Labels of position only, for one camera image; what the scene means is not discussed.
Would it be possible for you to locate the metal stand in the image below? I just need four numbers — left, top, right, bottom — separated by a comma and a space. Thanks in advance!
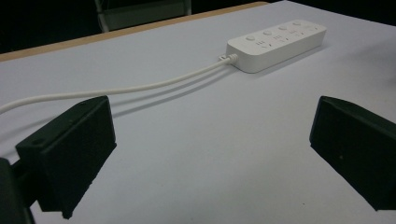
93, 0, 192, 34

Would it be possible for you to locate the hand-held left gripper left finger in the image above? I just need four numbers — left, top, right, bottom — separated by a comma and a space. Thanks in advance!
15, 95, 118, 220

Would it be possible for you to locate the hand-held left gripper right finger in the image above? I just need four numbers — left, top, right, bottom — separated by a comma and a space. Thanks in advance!
309, 95, 396, 212

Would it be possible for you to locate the white power strip cable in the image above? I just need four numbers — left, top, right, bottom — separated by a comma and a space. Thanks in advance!
0, 53, 239, 116

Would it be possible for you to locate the white power strip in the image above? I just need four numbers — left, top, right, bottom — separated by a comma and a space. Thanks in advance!
225, 19, 328, 75

